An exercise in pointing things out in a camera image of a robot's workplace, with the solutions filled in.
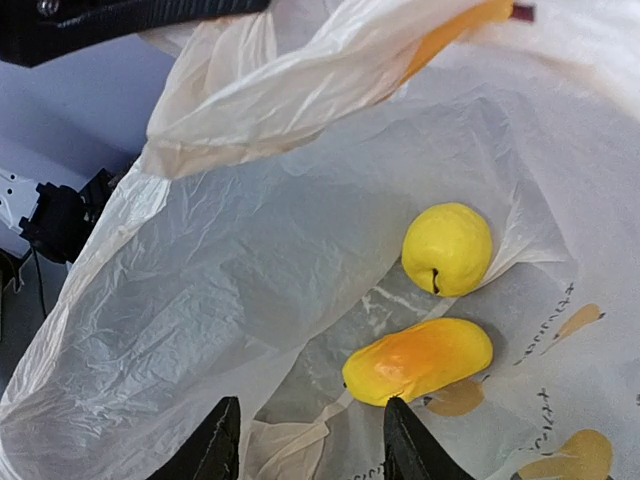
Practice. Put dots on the yellow orange toy mango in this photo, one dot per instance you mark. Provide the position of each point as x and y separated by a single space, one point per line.
417 361

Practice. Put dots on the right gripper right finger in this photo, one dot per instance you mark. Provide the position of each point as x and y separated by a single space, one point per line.
411 451

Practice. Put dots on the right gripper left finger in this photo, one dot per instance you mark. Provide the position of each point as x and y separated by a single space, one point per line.
212 451

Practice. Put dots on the banana print plastic bag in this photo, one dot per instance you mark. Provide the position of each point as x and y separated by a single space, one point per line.
256 242

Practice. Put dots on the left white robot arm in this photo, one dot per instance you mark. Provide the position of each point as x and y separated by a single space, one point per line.
56 221

